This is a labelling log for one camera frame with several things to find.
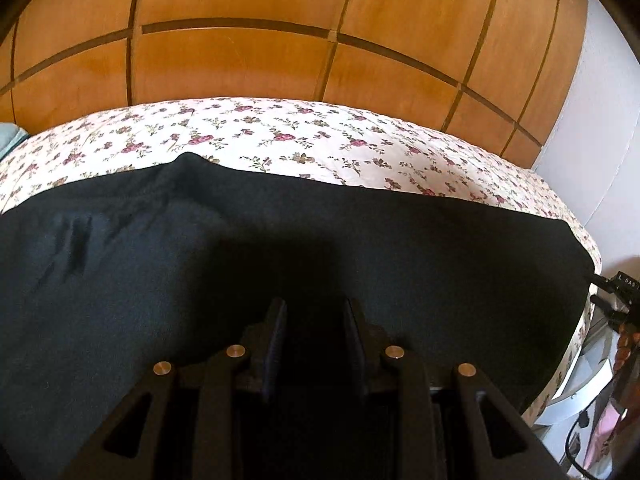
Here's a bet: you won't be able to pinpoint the light blue floral pillow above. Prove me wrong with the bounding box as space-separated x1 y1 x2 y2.
0 122 28 158

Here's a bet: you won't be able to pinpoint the black pants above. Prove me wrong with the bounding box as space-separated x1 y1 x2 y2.
0 152 601 480

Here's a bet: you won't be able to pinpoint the person's right hand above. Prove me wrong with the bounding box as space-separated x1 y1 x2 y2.
617 319 640 376

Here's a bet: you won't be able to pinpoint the white bed base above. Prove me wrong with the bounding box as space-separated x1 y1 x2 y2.
525 305 619 428

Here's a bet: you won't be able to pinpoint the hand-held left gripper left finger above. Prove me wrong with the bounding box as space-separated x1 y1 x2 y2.
70 297 289 480

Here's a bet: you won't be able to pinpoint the wooden wardrobe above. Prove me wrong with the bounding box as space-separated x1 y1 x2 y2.
0 0 592 171

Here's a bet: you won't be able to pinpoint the black cable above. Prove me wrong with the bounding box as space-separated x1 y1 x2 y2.
564 410 601 480

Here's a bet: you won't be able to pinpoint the pink cloth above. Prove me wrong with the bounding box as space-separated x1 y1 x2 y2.
597 395 633 442

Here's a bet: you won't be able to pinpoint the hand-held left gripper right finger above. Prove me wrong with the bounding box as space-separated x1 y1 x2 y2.
341 297 557 480

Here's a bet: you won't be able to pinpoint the floral bed sheet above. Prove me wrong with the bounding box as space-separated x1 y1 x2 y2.
0 97 603 423

